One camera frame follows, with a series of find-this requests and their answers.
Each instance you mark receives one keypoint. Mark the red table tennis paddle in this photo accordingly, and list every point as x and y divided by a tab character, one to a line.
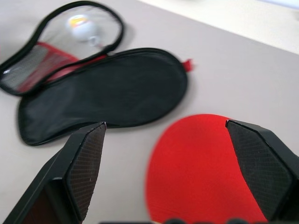
198	168

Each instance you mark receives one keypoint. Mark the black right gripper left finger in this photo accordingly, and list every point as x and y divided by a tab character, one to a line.
70	177

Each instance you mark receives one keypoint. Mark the red zipper pull tab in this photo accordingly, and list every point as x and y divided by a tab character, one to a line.
188	65

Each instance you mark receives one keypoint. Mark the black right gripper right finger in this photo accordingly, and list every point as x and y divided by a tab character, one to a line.
268	168

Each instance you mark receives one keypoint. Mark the black paddle case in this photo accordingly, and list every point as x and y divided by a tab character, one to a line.
112	93

